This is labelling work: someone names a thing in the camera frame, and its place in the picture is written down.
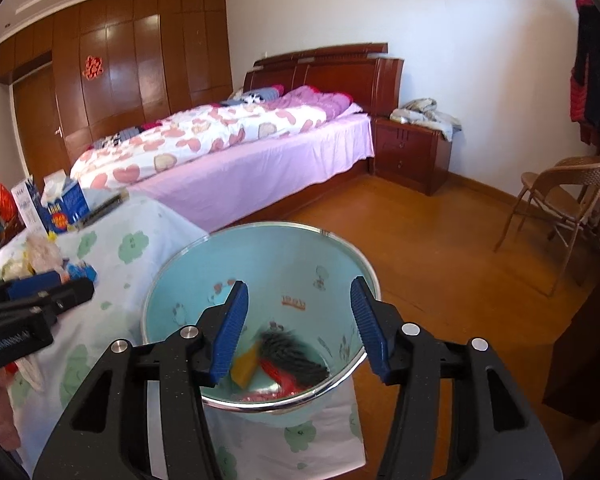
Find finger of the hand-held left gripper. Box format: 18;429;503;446
0;277;95;331
0;270;62;309

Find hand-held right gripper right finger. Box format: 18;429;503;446
350;276;563;480

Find black grey wrapper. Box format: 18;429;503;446
257;329;331;386

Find pale crumpled plastic bag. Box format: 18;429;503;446
25;234;63;276

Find blue white pillow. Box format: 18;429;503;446
220;85;286;107

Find brown folding chair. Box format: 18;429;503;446
494;156;600;297

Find pink cloth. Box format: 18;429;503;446
0;360;23;453

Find heart print duvet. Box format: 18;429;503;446
70;102;328;191

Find pale yellow wrapper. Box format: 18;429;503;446
0;250;36;281

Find dark wooden furniture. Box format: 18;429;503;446
542;240;600;423

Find wooden wardrobe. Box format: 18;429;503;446
0;0;233;158

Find grey crumpled clothes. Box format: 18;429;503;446
390;97;462;141

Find bed with heart quilt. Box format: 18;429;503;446
127;102;376;233

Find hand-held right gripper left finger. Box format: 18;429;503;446
32;280;251;480

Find black flat packet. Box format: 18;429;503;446
67;189;131;231

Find blue wrapper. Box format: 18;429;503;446
62;259;98;283

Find pink quilt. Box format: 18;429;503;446
265;85;355;123

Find hanging dark red clothes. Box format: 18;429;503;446
570;0;600;146

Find wooden door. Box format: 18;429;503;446
12;60;71;181

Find wooden nightstand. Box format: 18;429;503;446
371;116;453;197

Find light blue trash bin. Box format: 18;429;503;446
140;221;383;415

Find red plastic bag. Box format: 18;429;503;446
0;181;18;233

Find red wrapper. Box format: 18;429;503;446
240;357;326;403

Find blue tissue box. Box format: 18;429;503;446
40;170;91;233

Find white carton box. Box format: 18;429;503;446
11;176;48;236

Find red paper decoration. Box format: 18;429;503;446
81;55;105;81

